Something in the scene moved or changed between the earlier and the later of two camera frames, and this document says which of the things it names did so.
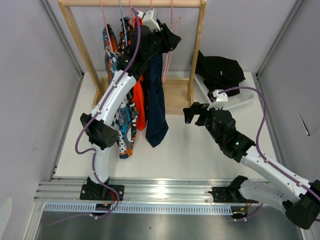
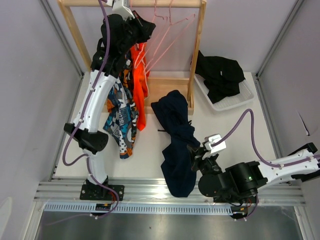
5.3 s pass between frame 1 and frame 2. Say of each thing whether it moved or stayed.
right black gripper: moved
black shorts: stayed
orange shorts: stayed
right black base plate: stayed
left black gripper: moved
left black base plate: stayed
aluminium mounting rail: stayed
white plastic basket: stayed
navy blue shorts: moved
